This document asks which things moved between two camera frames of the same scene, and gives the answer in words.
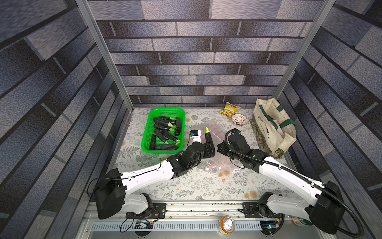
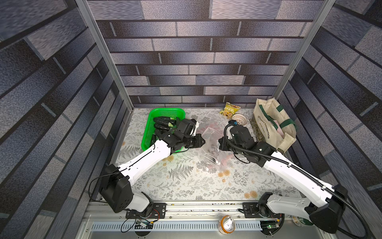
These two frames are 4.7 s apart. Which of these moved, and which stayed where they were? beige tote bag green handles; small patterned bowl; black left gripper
Moved: black left gripper
Stayed: beige tote bag green handles; small patterned bowl
